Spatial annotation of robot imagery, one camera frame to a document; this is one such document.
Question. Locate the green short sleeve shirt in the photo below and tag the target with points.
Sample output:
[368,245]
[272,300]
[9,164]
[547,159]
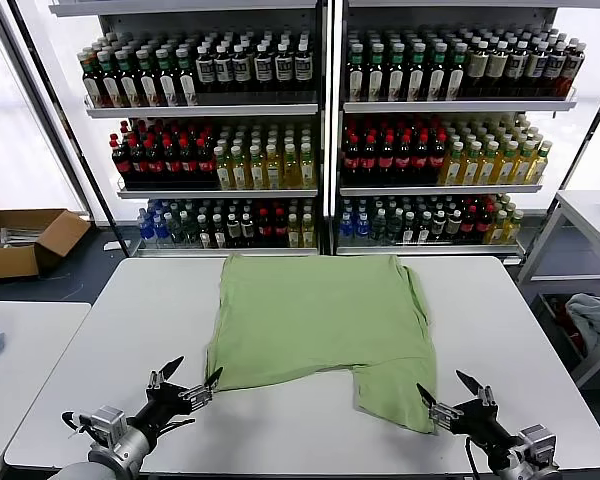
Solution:
[320,320]

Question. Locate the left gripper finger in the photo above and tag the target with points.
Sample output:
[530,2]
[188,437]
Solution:
[169,369]
[200,392]

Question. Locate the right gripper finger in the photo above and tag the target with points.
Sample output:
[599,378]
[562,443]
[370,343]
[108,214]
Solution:
[486,397]
[442,414]

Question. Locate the grey blue crumpled cloth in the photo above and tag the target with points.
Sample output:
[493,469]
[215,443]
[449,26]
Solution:
[595,320]

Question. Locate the small blue drink bottle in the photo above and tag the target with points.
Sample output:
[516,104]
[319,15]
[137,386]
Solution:
[362,227]
[159,231]
[347,227]
[144,230]

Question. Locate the white table metal frame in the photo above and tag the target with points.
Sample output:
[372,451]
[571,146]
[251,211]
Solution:
[587,205]

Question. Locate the dark drink bottle pale label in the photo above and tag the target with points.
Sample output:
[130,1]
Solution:
[573,65]
[537,64]
[518,64]
[555,65]
[478,67]
[498,65]

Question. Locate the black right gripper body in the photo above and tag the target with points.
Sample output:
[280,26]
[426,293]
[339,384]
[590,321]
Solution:
[480,425]

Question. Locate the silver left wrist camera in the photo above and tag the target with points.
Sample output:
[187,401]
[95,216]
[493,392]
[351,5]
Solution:
[107,420]

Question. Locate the black window frame bar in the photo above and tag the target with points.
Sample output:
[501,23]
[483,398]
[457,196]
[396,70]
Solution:
[71,130]

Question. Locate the clear plastic packet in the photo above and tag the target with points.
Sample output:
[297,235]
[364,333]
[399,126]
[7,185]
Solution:
[20,235]

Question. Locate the small yellow juice bottle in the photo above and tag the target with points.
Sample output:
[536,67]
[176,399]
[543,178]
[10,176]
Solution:
[515,227]
[307,232]
[293,232]
[499,230]

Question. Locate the red item in bin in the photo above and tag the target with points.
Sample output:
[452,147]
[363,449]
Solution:
[572,330]

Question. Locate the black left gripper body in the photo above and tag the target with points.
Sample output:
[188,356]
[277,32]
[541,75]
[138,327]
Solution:
[160,407]

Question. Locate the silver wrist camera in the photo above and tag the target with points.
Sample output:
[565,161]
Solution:
[107,420]
[537,442]

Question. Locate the yellow juice bottle green label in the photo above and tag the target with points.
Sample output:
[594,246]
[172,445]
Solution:
[290,172]
[522,167]
[273,172]
[256,172]
[223,172]
[488,170]
[539,167]
[307,170]
[454,170]
[239,172]
[471,170]
[505,170]

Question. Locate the white metal shelf unit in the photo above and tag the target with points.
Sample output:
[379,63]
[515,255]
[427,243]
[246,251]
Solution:
[205,111]
[455,106]

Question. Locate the small clear water bottle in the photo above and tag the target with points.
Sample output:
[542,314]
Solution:
[394,229]
[378,227]
[172,231]
[186,232]

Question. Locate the brown cardboard box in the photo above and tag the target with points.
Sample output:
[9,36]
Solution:
[10,260]

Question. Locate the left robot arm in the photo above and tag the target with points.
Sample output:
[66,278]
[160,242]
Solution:
[125,447]

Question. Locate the small dark drink bottle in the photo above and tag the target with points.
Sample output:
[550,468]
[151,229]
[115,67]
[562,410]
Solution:
[409,230]
[424,230]
[219,234]
[204,234]

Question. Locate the white paper sheet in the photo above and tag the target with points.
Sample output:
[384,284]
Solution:
[112,246]

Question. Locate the dark drink bottle white label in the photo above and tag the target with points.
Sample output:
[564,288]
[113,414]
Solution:
[283,67]
[303,66]
[263,69]
[205,70]
[240,70]
[223,70]

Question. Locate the small tea bottle pale label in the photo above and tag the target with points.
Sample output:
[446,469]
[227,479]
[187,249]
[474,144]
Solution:
[234,231]
[453,224]
[247,231]
[439,225]

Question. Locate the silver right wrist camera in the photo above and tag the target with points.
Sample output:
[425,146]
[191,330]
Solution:
[537,442]

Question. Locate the black storage bin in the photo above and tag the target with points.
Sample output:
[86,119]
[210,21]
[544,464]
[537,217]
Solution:
[555,320]

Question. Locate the small cola bottle red cap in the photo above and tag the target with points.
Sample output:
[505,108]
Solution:
[484,224]
[280,231]
[264,231]
[468,225]

